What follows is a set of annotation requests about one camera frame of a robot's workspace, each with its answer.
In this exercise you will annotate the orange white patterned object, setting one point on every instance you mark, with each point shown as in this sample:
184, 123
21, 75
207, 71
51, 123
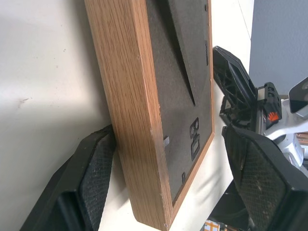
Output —
214, 225

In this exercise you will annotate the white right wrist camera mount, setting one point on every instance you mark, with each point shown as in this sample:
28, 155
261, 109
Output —
284, 134

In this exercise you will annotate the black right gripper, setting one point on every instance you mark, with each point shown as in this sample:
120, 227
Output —
270, 106

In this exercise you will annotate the wooden picture frame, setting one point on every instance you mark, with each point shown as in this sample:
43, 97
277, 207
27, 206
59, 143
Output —
130, 101

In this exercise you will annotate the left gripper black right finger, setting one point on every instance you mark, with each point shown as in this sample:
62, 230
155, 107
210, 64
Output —
267, 183

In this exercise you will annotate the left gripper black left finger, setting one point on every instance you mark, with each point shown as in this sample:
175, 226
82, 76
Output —
79, 187

